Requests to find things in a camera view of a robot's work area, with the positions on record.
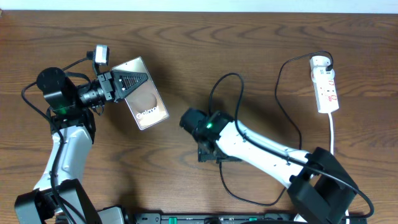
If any Samsung Galaxy smartphone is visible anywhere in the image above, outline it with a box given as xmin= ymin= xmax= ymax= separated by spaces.
xmin=111 ymin=57 xmax=169 ymax=130

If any black USB charging cable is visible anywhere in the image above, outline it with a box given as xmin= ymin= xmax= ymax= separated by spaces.
xmin=208 ymin=50 xmax=335 ymax=207

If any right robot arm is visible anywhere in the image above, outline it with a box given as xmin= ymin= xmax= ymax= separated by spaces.
xmin=180 ymin=108 xmax=358 ymax=223

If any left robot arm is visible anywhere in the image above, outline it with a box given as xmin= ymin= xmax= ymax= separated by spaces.
xmin=14 ymin=67 xmax=149 ymax=223

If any white USB charger adapter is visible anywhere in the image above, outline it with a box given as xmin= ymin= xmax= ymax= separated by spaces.
xmin=310 ymin=55 xmax=331 ymax=70

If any white power strip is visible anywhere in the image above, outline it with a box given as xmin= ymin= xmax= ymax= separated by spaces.
xmin=311 ymin=67 xmax=339 ymax=114

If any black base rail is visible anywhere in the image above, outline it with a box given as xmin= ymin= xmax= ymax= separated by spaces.
xmin=102 ymin=205 xmax=368 ymax=224

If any white power strip cord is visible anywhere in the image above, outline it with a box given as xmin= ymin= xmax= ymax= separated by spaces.
xmin=294 ymin=112 xmax=350 ymax=224

